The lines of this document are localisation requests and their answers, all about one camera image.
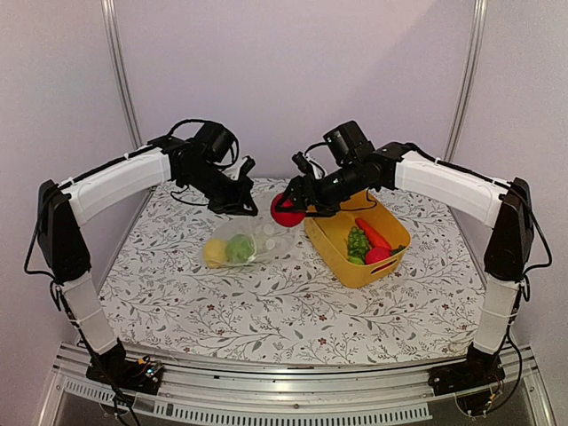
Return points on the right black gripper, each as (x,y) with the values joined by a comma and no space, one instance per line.
(300,185)

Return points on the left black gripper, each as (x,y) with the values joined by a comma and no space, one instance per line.
(235,206)

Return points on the clear zip top bag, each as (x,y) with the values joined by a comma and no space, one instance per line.
(271,240)

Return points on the green toy lime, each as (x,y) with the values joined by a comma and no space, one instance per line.
(240,248)

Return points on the yellow toy lemon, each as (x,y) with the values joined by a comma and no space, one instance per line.
(214,253)

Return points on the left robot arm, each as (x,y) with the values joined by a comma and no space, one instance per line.
(62,211)

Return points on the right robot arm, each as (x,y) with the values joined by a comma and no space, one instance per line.
(503,206)

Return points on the yellow plastic basket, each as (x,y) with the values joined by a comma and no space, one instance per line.
(329,236)

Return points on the green toy grapes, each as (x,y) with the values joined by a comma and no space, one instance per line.
(357,243)

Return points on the orange toy carrot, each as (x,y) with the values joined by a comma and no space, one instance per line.
(375,239)

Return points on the small green toy vegetable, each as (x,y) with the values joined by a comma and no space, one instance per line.
(356,260)

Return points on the red toy apple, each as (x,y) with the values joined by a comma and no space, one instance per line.
(376,255)

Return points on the floral tablecloth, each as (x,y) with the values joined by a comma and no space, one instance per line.
(292,309)

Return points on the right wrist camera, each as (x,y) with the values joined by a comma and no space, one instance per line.
(308,166)

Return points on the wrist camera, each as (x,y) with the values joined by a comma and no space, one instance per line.
(308,166)
(241,168)

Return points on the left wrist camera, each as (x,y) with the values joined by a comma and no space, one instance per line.
(241,168)

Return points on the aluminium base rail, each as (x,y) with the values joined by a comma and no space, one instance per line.
(198,390)

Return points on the right aluminium frame post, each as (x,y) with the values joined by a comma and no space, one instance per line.
(468,78)

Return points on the aluminium frame post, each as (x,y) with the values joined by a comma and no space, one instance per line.
(113,38)
(468,78)

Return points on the left aluminium frame post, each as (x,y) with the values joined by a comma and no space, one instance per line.
(113,38)

